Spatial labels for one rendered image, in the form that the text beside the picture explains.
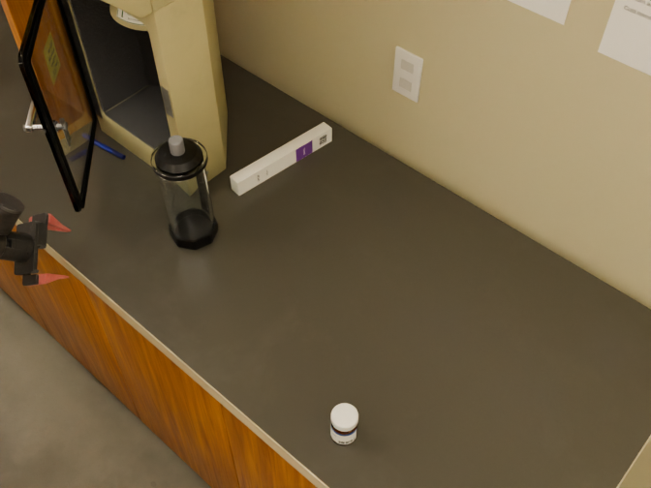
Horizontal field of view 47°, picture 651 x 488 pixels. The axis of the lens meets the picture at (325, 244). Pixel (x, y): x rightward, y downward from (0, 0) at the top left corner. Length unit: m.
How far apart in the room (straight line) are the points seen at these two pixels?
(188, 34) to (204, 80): 0.12
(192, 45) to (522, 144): 0.68
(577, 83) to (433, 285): 0.48
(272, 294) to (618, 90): 0.74
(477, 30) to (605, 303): 0.60
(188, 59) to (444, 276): 0.67
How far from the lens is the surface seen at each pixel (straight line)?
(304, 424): 1.37
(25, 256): 1.56
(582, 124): 1.47
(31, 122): 1.56
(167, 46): 1.46
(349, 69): 1.78
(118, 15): 1.56
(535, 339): 1.51
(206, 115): 1.62
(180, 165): 1.44
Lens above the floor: 2.17
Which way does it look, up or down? 51 degrees down
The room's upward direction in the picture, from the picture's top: straight up
